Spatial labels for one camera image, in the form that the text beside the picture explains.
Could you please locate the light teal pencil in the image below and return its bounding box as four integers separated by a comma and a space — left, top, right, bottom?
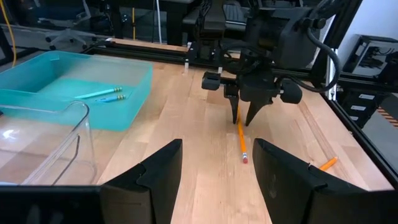
73, 86, 123, 100

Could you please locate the black box with white labels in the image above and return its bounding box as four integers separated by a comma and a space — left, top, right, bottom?
337, 90, 386, 128

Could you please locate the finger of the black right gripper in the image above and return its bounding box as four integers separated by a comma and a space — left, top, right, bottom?
244, 98, 273, 127
223, 91, 241, 124

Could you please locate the office chair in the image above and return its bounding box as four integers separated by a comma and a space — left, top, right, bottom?
37, 0, 97, 50

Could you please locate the orange pencil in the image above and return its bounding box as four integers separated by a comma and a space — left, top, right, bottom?
318, 156, 339, 172
236, 104, 249, 165

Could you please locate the teal plastic bin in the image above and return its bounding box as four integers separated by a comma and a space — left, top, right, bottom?
0, 50, 154, 133

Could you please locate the blue pencil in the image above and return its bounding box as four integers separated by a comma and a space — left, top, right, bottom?
95, 94, 127, 103

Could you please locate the white cable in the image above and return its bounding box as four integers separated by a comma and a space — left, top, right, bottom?
154, 0, 163, 44

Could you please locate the yellow cable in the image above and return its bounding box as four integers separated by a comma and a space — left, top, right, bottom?
0, 0, 17, 68

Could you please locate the black desk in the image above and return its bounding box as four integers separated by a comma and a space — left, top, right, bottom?
107, 0, 200, 47

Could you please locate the black equipment rack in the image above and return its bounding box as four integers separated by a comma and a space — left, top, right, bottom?
341, 34, 398, 78

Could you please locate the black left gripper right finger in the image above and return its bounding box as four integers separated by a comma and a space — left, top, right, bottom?
252, 138, 366, 224

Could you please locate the clear plastic bin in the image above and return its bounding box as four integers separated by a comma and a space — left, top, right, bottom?
0, 100, 98, 187

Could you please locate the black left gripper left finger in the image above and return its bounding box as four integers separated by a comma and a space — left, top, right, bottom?
99, 138, 183, 224

